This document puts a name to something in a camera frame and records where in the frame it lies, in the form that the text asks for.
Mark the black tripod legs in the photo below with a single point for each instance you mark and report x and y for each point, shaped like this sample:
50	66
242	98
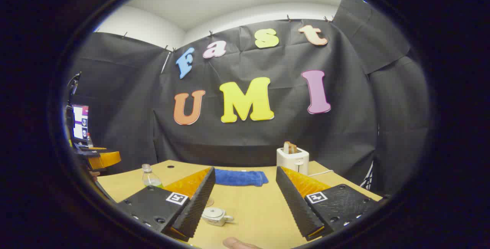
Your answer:
367	178

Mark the white teacup lid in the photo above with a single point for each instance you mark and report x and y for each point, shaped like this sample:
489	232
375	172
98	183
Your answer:
213	213

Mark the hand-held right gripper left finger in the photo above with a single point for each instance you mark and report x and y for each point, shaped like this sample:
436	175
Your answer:
199	203

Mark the clear green-label water bottle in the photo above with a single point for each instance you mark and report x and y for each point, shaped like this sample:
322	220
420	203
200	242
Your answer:
151	178

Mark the blue towel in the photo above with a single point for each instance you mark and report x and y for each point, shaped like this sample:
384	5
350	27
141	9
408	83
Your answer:
239	178

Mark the computer monitor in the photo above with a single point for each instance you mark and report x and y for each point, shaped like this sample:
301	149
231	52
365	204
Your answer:
80	122

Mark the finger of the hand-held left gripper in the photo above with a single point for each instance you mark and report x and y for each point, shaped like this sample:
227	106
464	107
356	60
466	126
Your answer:
107	159

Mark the white toaster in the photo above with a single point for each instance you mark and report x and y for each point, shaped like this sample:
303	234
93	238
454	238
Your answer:
293	161

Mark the toast slice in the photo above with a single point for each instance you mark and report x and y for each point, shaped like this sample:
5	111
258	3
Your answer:
290	147

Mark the black backdrop cloth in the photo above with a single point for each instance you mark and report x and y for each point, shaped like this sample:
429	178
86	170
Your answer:
268	138

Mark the round beige coaster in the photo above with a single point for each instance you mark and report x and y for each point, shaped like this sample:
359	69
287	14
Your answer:
210	202

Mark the white floral teacup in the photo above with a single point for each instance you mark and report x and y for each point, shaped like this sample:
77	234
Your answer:
219	220

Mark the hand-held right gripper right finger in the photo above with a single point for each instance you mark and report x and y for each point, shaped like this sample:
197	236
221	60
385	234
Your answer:
296	207

